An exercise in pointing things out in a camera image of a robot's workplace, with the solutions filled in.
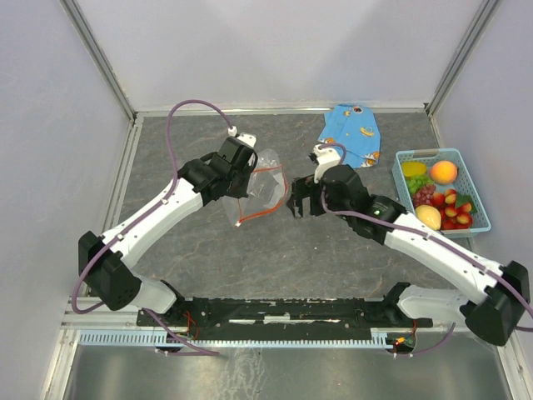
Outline clear zip bag orange zipper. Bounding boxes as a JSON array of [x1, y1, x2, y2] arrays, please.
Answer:
[[222, 148, 288, 228]]

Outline yellow starfruit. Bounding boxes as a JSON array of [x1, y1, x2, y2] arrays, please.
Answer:
[[401, 161, 427, 178]]

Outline yellow pear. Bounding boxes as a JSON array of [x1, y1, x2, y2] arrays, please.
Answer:
[[415, 205, 442, 231]]

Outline orange peach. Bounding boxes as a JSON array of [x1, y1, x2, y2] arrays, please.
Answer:
[[429, 160, 458, 186]]

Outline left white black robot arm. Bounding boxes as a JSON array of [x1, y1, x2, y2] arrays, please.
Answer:
[[78, 133, 258, 325]]

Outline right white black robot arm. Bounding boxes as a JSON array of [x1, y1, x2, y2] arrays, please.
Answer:
[[287, 165, 532, 347]]

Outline blue patterned cloth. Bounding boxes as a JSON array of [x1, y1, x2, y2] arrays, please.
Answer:
[[318, 104, 381, 168]]

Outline green grapes bunch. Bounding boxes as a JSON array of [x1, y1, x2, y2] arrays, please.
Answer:
[[406, 174, 434, 196]]

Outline purple grapes bunch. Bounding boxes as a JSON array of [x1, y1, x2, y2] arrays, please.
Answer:
[[412, 184, 436, 208]]

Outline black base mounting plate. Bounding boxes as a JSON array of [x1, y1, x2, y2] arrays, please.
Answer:
[[159, 297, 433, 342]]

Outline light blue plastic basket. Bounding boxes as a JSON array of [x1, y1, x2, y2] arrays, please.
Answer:
[[392, 148, 491, 239]]

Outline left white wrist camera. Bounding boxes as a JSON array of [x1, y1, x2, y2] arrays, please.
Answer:
[[227, 126, 257, 148]]

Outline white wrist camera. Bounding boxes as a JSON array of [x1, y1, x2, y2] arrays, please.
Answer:
[[310, 142, 346, 183], [227, 126, 257, 148]]

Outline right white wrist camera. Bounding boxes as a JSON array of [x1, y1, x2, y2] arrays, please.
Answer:
[[310, 142, 346, 183]]

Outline light blue cable duct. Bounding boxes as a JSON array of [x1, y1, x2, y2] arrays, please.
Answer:
[[77, 327, 395, 348]]

